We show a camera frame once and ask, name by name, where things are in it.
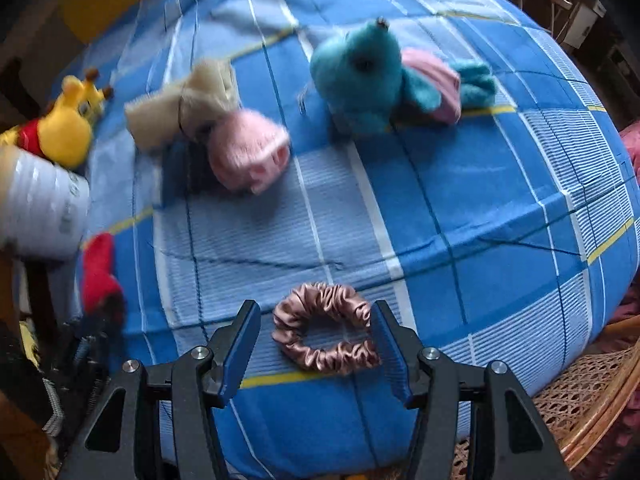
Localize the pink clothing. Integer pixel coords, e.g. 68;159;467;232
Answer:
617;122;640;176

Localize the pink satin scrunchie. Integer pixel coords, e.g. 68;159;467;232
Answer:
271;282;382;375

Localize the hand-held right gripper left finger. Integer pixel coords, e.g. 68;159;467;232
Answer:
57;300;262;480

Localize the grey yellow blue headboard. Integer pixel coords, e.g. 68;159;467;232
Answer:
57;0;171;46

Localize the teal plush toy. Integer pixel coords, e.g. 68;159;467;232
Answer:
299;17;497;136

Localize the red plush toy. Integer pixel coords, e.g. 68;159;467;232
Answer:
81;232;126;318

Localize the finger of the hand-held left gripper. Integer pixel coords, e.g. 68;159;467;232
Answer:
42;305;126;436

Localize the pink knitted hat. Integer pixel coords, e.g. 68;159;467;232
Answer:
207;110;292;195

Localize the yellow bear plush toy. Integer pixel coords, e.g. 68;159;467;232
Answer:
0;69;115;170

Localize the white cabinet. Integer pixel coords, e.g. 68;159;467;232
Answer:
560;0;608;48

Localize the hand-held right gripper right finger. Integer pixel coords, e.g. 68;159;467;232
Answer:
372;300;573;480

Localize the rattan chair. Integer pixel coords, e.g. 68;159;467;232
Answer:
450;340;640;480

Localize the white metal tin can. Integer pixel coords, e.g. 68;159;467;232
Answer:
0;147;91;261

